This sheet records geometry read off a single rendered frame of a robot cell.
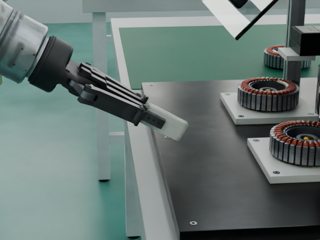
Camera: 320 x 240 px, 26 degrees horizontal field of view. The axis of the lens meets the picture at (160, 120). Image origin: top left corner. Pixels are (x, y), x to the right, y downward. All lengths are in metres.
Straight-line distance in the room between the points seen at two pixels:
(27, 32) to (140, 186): 0.28
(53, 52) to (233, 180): 0.31
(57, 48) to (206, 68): 0.73
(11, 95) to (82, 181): 1.26
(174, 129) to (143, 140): 0.20
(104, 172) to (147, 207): 1.83
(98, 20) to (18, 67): 1.68
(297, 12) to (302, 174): 0.53
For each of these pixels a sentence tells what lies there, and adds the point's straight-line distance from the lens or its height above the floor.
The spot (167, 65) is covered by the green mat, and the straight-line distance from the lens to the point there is 1.66.
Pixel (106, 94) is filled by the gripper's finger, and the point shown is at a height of 0.90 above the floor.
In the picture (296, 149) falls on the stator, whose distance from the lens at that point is 1.02.
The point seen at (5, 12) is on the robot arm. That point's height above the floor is 1.01.
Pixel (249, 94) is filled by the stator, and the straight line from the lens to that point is 1.25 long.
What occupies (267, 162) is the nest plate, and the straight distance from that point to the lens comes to 1.04.
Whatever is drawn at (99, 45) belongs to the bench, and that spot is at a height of 0.57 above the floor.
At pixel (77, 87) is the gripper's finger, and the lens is 0.95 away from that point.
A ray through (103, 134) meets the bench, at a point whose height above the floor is 0.21.
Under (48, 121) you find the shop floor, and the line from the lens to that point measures 3.52.
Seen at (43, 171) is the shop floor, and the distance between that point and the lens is 2.95.
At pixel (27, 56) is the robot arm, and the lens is 0.94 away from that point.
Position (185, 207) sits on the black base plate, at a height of 0.77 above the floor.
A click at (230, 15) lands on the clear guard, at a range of 0.88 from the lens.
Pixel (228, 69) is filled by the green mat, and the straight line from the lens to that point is 1.63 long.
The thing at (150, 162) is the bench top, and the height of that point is 0.75.
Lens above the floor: 1.19
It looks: 20 degrees down
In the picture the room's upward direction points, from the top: straight up
